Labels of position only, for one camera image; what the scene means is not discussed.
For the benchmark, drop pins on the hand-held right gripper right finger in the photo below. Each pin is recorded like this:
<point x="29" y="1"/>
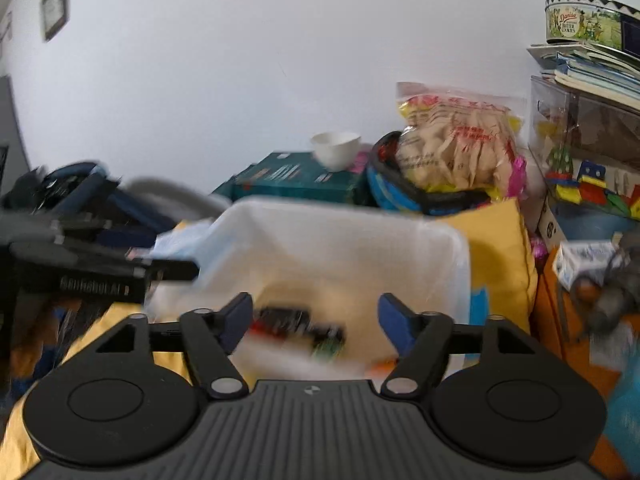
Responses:
<point x="393" y="311"/>

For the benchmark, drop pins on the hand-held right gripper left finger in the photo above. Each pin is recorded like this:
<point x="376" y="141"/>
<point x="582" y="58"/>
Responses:
<point x="237" y="317"/>

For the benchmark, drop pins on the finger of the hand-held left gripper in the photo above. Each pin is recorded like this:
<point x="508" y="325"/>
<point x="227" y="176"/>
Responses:
<point x="170" y="269"/>
<point x="60" y="229"/>

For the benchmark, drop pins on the black toy car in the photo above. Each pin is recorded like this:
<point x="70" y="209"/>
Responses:
<point x="290" y="322"/>

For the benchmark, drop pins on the white plastic bin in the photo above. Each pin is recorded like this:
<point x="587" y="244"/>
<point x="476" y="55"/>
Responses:
<point x="325" y="260"/>

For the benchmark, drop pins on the black bag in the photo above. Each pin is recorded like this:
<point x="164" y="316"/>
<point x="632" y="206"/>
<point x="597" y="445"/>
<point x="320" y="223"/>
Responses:
<point x="90" y="190"/>

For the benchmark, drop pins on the blue and black round object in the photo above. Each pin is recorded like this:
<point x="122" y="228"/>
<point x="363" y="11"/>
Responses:
<point x="400" y="192"/>

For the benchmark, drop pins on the yellow blanket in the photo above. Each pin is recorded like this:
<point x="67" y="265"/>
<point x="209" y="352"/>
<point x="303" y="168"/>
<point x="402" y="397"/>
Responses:
<point x="500" y="250"/>

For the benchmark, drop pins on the teal cardboard box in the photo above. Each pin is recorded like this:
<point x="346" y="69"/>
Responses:
<point x="295" y="180"/>

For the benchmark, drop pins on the white bowl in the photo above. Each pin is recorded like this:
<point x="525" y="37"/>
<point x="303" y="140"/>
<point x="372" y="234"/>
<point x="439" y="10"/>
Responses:
<point x="336" y="150"/>

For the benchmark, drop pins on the clear snack bag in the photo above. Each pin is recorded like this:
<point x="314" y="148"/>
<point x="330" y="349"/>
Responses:
<point x="460" y="140"/>

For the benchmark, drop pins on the pink wrapper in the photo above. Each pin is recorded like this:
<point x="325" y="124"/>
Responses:
<point x="517" y="175"/>

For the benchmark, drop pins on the small white box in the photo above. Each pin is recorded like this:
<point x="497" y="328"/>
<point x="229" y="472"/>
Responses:
<point x="580" y="260"/>

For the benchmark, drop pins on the grey soft object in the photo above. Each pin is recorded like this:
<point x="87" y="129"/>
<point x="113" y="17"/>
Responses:
<point x="617" y="290"/>

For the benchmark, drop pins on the clear box of toys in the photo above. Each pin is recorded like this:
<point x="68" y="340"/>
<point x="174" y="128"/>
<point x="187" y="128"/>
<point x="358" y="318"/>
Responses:
<point x="590" y="160"/>

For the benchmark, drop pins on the stack of books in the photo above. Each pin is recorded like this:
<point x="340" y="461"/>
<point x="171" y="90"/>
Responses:
<point x="590" y="72"/>

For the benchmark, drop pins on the round cookie tin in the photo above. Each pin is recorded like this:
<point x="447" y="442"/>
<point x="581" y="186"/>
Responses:
<point x="585" y="20"/>

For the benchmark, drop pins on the framed wall picture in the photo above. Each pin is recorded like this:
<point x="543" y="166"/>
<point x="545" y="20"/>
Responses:
<point x="54" y="7"/>

